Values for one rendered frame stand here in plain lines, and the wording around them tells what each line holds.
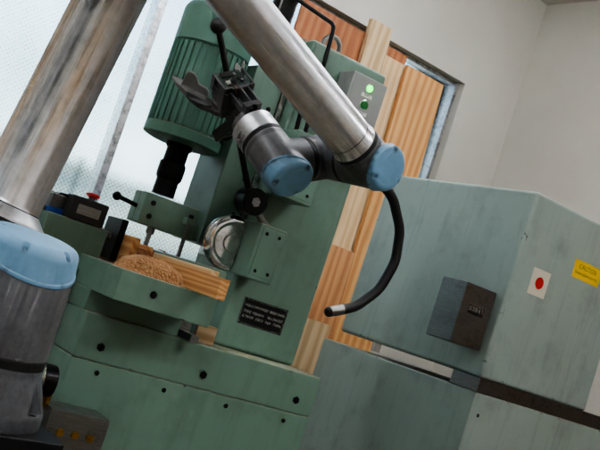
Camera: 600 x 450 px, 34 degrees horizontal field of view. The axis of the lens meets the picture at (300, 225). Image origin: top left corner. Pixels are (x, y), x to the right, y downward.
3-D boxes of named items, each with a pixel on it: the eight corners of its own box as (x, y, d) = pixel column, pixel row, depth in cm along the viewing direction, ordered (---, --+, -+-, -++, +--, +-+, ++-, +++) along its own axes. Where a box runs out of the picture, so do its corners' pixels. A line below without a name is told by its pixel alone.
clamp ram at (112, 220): (70, 245, 212) (83, 206, 213) (101, 255, 216) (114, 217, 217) (83, 251, 205) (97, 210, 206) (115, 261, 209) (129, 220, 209)
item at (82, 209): (34, 206, 209) (43, 182, 210) (81, 222, 215) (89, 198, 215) (53, 212, 198) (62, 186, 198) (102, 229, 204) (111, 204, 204)
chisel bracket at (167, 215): (123, 225, 219) (136, 188, 220) (178, 244, 227) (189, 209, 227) (136, 229, 213) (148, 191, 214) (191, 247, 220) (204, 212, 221)
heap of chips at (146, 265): (107, 262, 191) (114, 244, 192) (170, 282, 198) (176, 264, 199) (125, 269, 184) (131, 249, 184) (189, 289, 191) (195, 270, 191)
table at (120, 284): (-18, 245, 228) (-9, 221, 229) (101, 282, 244) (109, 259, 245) (65, 285, 177) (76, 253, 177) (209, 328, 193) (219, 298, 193)
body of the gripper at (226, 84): (242, 64, 201) (271, 102, 195) (236, 97, 207) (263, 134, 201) (209, 71, 197) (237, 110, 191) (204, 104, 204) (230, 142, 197)
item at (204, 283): (108, 260, 231) (113, 244, 231) (115, 262, 232) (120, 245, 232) (214, 298, 183) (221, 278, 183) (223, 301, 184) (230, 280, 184)
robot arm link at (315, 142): (371, 180, 197) (322, 188, 190) (335, 172, 206) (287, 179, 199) (371, 133, 195) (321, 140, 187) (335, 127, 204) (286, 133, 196)
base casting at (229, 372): (9, 315, 227) (22, 277, 228) (219, 372, 257) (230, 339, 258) (72, 355, 189) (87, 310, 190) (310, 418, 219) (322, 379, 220)
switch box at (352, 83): (319, 136, 226) (340, 70, 228) (352, 151, 232) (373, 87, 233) (333, 137, 221) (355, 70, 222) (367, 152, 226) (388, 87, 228)
